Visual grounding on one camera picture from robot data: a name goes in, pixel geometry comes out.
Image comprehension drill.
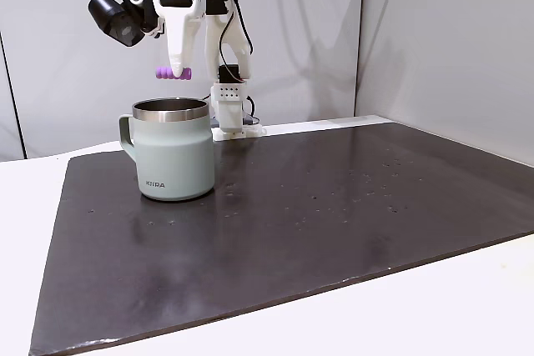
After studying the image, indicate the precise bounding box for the dark brown table mat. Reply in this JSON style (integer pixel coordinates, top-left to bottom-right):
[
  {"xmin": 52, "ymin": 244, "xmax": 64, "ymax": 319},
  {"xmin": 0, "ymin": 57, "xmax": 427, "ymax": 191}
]
[{"xmin": 28, "ymin": 121, "xmax": 534, "ymax": 356}]

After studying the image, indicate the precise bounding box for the purple pen grip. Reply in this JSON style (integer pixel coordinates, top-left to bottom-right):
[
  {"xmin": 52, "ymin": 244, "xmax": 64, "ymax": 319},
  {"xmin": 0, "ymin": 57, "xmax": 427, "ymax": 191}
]
[{"xmin": 154, "ymin": 65, "xmax": 194, "ymax": 83}]

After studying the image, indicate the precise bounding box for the sage green steel mug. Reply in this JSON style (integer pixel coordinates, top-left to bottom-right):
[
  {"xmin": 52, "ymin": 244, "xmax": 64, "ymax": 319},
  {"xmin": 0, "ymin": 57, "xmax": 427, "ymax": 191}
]
[{"xmin": 118, "ymin": 98, "xmax": 217, "ymax": 203}]

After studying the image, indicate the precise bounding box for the black oval camera box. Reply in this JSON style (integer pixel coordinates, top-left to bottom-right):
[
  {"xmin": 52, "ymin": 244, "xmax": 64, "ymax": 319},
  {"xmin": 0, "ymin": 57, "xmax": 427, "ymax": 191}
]
[{"xmin": 87, "ymin": 0, "xmax": 146, "ymax": 48}]

